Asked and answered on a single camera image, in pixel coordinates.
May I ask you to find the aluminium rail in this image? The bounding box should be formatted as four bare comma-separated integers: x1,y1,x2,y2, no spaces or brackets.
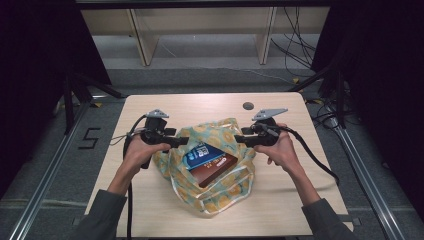
7,99,92,240
328,116,407,240

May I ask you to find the white shelf unit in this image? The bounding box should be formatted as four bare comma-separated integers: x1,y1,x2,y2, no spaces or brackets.
79,6,332,67

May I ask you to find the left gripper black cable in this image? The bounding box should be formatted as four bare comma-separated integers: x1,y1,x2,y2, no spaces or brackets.
122,114,148,240

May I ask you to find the hanging black cable bundle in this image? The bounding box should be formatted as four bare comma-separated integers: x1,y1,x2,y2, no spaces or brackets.
269,6,318,78

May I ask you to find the brown box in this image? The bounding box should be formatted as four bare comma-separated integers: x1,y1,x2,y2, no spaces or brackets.
188,152,240,189

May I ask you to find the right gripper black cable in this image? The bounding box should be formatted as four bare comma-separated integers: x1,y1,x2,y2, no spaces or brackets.
283,125,341,186

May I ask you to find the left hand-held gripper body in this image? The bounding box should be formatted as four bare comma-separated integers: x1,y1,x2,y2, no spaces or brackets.
139,109,175,146

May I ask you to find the person's left hand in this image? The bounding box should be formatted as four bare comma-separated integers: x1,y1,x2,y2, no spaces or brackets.
123,134,172,175

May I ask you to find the black curtain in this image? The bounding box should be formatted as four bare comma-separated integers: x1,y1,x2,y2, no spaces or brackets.
0,0,113,199
311,0,424,213

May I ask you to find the person's right hand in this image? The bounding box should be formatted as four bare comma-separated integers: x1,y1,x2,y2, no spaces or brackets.
253,123,301,175

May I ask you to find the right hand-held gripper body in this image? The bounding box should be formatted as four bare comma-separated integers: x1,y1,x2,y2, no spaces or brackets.
251,107,289,147

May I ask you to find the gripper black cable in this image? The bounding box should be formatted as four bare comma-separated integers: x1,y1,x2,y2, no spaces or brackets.
283,125,341,186
122,114,148,240

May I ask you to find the orange-print teal cloth bag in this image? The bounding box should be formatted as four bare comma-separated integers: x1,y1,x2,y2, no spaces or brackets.
152,117,257,216

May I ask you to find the floor cable tangle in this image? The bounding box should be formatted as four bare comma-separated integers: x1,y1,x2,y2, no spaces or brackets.
305,95,363,132

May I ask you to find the black metal stand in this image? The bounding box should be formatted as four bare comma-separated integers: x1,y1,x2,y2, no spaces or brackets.
62,71,127,135
287,62,348,130

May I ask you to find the blue box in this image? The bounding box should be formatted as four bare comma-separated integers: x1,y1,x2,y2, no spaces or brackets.
183,141,228,171

